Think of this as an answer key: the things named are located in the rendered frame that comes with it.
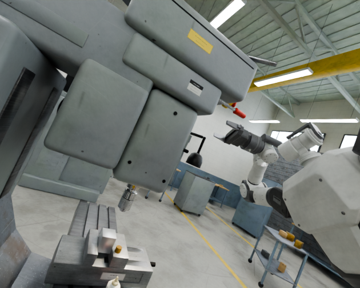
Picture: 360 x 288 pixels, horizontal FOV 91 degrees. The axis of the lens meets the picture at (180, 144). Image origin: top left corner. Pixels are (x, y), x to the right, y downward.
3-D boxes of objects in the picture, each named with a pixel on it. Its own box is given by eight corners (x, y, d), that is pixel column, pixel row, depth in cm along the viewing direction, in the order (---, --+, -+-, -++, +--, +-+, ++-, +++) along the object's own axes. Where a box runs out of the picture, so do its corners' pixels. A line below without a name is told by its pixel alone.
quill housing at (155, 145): (151, 179, 78) (180, 114, 80) (166, 198, 59) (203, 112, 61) (108, 164, 71) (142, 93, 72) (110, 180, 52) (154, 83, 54)
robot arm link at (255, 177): (265, 160, 94) (254, 184, 106) (247, 161, 93) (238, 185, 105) (275, 175, 86) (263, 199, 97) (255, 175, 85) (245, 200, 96)
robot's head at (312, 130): (303, 159, 58) (294, 142, 64) (331, 144, 53) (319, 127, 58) (290, 152, 56) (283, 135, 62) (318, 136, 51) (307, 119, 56)
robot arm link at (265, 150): (244, 144, 90) (263, 152, 92) (250, 158, 81) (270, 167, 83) (259, 127, 83) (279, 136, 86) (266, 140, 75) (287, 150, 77)
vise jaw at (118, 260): (120, 242, 77) (124, 234, 78) (124, 268, 64) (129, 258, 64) (107, 240, 75) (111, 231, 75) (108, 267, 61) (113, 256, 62)
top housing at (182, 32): (207, 108, 88) (220, 79, 89) (245, 103, 64) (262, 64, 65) (115, 52, 69) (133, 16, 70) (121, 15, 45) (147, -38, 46)
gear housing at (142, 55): (184, 118, 83) (192, 99, 84) (213, 116, 61) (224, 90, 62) (115, 80, 70) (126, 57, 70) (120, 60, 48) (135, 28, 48)
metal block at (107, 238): (109, 243, 71) (115, 229, 71) (110, 254, 65) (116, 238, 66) (95, 242, 69) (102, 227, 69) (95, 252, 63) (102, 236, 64)
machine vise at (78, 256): (138, 260, 82) (148, 238, 83) (146, 288, 68) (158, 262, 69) (54, 251, 67) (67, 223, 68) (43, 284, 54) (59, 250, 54)
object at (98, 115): (111, 156, 73) (138, 100, 74) (114, 172, 50) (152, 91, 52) (61, 138, 65) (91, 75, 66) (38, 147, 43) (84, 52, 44)
